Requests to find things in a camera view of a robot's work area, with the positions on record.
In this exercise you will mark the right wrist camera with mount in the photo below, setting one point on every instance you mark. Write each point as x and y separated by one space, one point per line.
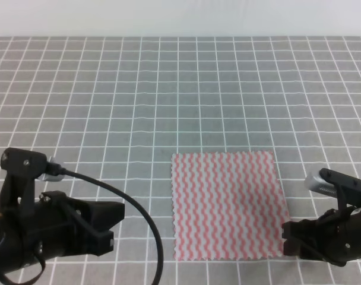
346 189

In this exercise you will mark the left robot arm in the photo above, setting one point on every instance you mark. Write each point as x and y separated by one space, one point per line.
59 226

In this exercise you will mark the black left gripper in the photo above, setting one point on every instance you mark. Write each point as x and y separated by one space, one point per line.
52 231

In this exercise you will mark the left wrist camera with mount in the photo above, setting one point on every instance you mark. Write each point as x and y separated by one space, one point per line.
22 168

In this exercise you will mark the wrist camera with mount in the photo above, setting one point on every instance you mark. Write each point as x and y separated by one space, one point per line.
346 189
22 168

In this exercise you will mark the pink white wavy striped towel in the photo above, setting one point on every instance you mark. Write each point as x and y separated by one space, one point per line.
227 206

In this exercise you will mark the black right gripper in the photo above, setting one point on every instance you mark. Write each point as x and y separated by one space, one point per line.
337 234

